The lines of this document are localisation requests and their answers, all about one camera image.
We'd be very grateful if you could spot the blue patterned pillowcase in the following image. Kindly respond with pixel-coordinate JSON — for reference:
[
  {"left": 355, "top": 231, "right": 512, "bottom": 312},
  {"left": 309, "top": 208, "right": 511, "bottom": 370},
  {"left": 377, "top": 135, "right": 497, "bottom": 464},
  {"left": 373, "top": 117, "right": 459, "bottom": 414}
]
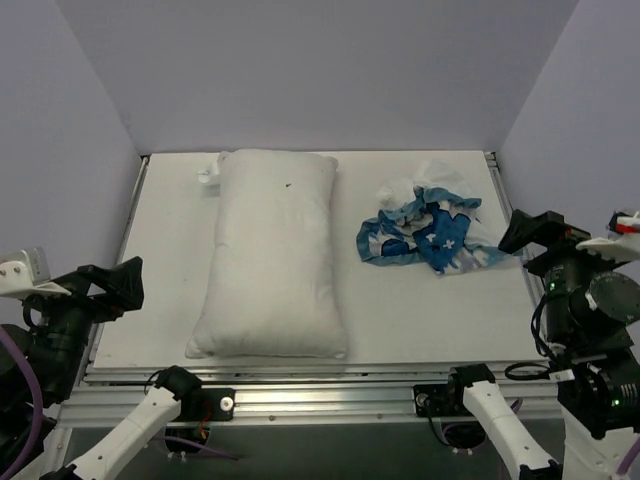
[{"left": 356, "top": 160, "right": 510, "bottom": 275}]

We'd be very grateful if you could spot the white pillow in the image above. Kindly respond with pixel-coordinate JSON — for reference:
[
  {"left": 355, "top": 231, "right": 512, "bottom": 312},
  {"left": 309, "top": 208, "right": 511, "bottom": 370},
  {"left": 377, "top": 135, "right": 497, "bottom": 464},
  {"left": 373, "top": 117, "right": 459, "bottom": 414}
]
[{"left": 185, "top": 149, "right": 348, "bottom": 359}]

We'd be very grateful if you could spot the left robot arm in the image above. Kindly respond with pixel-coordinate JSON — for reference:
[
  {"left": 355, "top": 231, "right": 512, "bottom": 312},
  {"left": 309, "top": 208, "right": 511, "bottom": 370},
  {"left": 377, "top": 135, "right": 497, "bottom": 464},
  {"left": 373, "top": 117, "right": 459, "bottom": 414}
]
[{"left": 1, "top": 250, "right": 202, "bottom": 479}]

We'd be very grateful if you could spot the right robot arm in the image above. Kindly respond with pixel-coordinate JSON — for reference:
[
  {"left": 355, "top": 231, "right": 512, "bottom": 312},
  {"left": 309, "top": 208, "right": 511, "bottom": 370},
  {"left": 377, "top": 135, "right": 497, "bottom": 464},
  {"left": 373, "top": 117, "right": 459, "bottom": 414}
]
[{"left": 443, "top": 210, "right": 639, "bottom": 479}]

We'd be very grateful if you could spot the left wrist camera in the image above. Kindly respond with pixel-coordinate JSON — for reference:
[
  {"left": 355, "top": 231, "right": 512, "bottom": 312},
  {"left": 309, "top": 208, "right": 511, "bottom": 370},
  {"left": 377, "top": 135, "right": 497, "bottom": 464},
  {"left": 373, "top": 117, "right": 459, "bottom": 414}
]
[{"left": 0, "top": 247, "right": 71, "bottom": 300}]

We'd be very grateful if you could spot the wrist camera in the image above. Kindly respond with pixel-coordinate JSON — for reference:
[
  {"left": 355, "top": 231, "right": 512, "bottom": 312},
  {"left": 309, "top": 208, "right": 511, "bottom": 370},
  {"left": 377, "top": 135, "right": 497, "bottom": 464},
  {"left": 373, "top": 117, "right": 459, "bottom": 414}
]
[
  {"left": 576, "top": 210, "right": 639, "bottom": 263},
  {"left": 0, "top": 247, "right": 71, "bottom": 300}
]

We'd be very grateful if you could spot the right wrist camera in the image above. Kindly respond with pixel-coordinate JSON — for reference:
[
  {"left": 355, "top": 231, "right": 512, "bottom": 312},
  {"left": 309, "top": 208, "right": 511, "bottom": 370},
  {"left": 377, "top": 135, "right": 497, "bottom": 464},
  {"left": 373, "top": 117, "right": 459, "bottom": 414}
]
[{"left": 576, "top": 210, "right": 639, "bottom": 263}]

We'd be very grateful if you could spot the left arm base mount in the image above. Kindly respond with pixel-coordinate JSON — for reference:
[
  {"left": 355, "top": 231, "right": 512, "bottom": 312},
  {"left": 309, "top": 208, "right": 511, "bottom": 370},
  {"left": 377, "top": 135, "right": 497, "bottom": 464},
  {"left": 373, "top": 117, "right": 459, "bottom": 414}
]
[{"left": 170, "top": 387, "right": 236, "bottom": 424}]

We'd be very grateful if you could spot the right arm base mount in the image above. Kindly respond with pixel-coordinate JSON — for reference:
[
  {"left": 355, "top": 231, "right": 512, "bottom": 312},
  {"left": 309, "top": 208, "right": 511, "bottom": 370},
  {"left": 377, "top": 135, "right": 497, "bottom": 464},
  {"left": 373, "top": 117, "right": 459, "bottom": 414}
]
[{"left": 412, "top": 383, "right": 472, "bottom": 418}]

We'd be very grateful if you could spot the aluminium front rail frame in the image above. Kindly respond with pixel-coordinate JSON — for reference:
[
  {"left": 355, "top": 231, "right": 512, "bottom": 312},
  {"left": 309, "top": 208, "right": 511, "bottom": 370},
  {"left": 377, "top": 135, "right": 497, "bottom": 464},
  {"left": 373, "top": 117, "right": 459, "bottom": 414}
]
[{"left": 54, "top": 357, "right": 591, "bottom": 429}]

